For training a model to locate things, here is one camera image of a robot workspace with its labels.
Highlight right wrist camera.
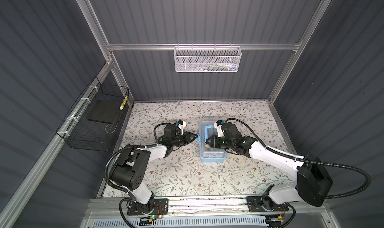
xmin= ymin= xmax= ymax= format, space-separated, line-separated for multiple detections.
xmin=214 ymin=120 xmax=225 ymax=138

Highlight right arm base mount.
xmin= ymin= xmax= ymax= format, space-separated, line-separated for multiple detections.
xmin=246 ymin=196 xmax=289 ymax=213

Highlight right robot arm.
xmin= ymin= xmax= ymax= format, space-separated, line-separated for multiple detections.
xmin=205 ymin=120 xmax=333 ymax=211

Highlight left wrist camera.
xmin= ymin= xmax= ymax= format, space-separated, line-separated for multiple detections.
xmin=176 ymin=120 xmax=187 ymax=135

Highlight black wire basket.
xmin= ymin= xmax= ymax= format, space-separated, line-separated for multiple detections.
xmin=57 ymin=78 xmax=130 ymax=152

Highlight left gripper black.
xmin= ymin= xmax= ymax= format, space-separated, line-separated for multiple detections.
xmin=170 ymin=131 xmax=198 ymax=148

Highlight items in white basket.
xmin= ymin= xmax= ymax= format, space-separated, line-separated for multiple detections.
xmin=196 ymin=62 xmax=238 ymax=72

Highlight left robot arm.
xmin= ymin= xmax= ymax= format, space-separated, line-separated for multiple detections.
xmin=104 ymin=120 xmax=199 ymax=207

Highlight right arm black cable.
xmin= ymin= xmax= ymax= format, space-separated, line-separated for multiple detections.
xmin=225 ymin=118 xmax=372 ymax=199

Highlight yellow marker in basket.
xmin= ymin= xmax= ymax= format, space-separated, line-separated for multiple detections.
xmin=120 ymin=96 xmax=128 ymax=110

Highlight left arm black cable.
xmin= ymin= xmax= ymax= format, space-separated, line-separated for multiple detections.
xmin=103 ymin=122 xmax=172 ymax=228

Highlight blue plastic tool box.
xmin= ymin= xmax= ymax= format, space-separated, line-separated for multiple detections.
xmin=194 ymin=122 xmax=228 ymax=163

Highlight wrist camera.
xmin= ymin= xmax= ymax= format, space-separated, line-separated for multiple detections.
xmin=176 ymin=120 xmax=187 ymax=135
xmin=214 ymin=120 xmax=225 ymax=138

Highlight aluminium front rail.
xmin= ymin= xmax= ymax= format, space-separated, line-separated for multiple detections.
xmin=86 ymin=196 xmax=328 ymax=219

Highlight black foam pad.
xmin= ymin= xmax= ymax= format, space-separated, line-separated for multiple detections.
xmin=87 ymin=100 xmax=122 ymax=125

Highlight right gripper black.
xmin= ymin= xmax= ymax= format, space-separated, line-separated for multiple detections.
xmin=205 ymin=134 xmax=234 ymax=150

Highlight white wire mesh basket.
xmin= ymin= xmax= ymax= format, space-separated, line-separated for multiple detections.
xmin=173 ymin=46 xmax=242 ymax=73

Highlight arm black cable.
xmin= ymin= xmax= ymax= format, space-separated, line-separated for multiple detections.
xmin=103 ymin=122 xmax=172 ymax=228
xmin=225 ymin=118 xmax=372 ymax=199

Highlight white perforated cable duct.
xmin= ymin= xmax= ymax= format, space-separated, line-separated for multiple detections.
xmin=89 ymin=215 xmax=271 ymax=228

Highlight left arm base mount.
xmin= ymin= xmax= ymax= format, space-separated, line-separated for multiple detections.
xmin=127 ymin=199 xmax=169 ymax=216

